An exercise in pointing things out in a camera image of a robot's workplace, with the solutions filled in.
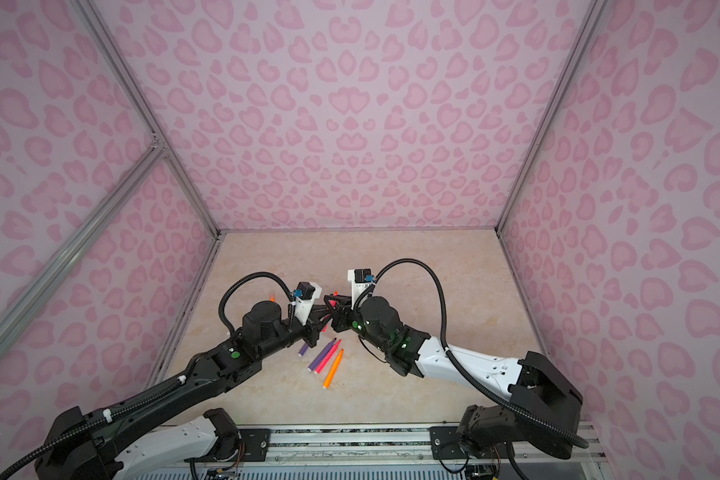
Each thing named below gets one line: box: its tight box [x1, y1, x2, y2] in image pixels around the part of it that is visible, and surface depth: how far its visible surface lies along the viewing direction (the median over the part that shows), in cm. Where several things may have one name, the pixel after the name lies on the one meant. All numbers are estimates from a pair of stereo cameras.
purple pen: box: [307, 337, 337, 372], surface depth 89 cm
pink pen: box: [314, 339, 342, 374], surface depth 89 cm
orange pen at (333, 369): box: [322, 348, 345, 389], surface depth 87 cm
